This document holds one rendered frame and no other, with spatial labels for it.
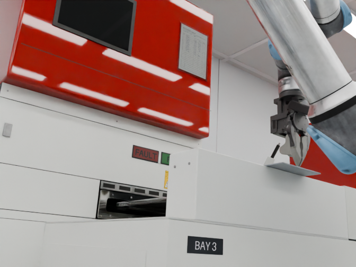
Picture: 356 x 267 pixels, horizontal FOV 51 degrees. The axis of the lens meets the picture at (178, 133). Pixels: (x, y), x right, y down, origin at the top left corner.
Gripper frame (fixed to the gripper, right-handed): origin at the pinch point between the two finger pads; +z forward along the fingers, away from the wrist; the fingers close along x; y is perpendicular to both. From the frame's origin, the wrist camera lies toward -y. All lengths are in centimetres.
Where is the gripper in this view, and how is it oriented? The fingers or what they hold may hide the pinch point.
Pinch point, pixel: (300, 161)
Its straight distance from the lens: 107.1
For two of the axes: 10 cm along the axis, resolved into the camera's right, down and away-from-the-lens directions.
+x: -7.8, -2.3, -5.8
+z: -0.6, 9.5, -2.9
